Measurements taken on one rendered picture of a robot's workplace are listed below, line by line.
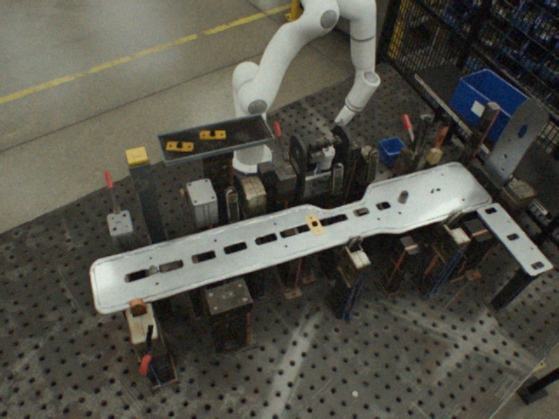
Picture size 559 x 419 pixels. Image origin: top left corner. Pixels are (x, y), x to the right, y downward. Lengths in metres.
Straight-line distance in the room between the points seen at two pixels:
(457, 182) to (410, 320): 0.54
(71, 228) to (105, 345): 0.54
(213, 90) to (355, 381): 2.68
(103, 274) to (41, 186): 1.82
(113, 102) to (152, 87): 0.33
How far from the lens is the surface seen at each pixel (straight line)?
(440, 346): 1.71
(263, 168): 1.49
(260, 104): 1.63
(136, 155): 1.48
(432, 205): 1.65
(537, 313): 1.95
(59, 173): 3.22
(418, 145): 1.70
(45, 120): 3.66
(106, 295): 1.38
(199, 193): 1.40
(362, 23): 1.65
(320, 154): 1.48
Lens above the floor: 2.16
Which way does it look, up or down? 51 degrees down
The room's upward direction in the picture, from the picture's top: 6 degrees clockwise
